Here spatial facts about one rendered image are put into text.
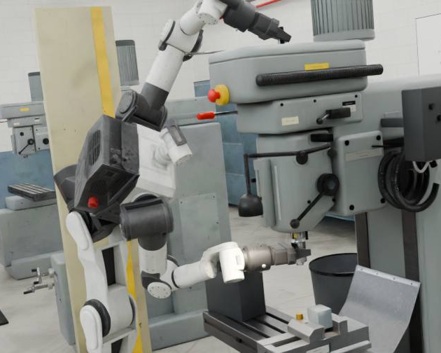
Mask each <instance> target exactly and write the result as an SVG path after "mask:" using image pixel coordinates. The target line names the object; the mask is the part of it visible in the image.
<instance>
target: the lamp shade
mask: <svg viewBox="0 0 441 353"><path fill-rule="evenodd" d="M238 211H239V216H240V217H252V216H260V215H262V214H263V204H262V202H261V199H260V197H259V196H257V195H256V194H254V193H251V194H245V195H243V196H242V197H241V198H240V199H239V204H238Z"/></svg>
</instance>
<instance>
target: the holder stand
mask: <svg viewBox="0 0 441 353"><path fill-rule="evenodd" d="M216 269H217V266H216ZM243 273H244V280H242V281H240V282H234V283H229V284H226V283H224V280H223V273H222V272H219V271H218V269H217V274H216V276H215V277H214V278H212V279H208V280H205V286H206V299H207V306H208V310H210V311H212V312H216V313H218V314H221V315H224V316H226V317H229V318H232V319H236V320H238V321H241V322H243V321H247V320H249V319H252V318H254V317H258V316H260V315H262V314H265V313H266V307H265V293H264V285H263V272H262V273H260V272H251V273H248V272H247V271H246V270H243Z"/></svg>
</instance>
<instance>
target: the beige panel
mask: <svg viewBox="0 0 441 353"><path fill-rule="evenodd" d="M32 16H33V21H34V31H35V37H36V47H37V53H38V63H39V69H40V74H41V84H42V90H43V100H44V105H45V115H46V121H47V126H48V136H49V142H50V152H51V158H52V168H53V174H54V175H55V173H56V172H58V171H59V170H60V169H62V168H63V167H66V166H68V165H72V164H78V159H79V155H80V154H81V150H82V147H83V144H84V142H85V138H86V136H87V133H88V131H89V130H90V128H91V127H92V126H93V125H94V124H95V123H96V122H97V120H98V119H99V118H100V117H101V116H102V114H105V115H107V116H110V117H113V118H116V117H115V113H116V109H117V108H118V104H119V102H120V99H121V97H122V94H121V88H120V77H119V70H118V58H117V52H116V41H115V34H114V28H113V17H112V10H111V6H77V7H46V8H33V9H32ZM55 189H56V195H57V205H58V210H59V220H60V226H61V231H62V241H63V247H64V257H65V263H66V273H67V279H68V284H69V294H70V300H71V309H72V315H73V325H74V331H75V337H76V346H77V352H78V353H89V352H88V350H87V345H86V337H85V333H84V330H83V327H82V325H81V321H80V313H81V310H82V308H83V305H84V303H85V302H86V300H87V289H86V282H85V269H84V267H83V265H82V263H81V261H80V259H79V257H78V247H77V243H76V241H75V240H74V238H73V237H72V236H71V234H70V232H69V231H68V229H67V225H66V219H67V216H68V214H69V210H68V209H67V204H66V203H65V201H64V199H63V197H62V195H61V193H60V191H59V189H58V187H57V185H56V183H55ZM127 246H128V249H129V256H128V261H127V268H126V271H127V290H128V293H130V294H131V295H132V296H133V298H134V299H135V301H136V306H137V316H138V337H137V339H136V343H135V346H134V349H133V352H132V353H152V349H151V338H150V332H149V325H148V314H147V308H146V297H145V290H144V288H143V286H142V283H141V273H140V267H139V246H138V238H137V239H133V240H132V241H129V242H127Z"/></svg>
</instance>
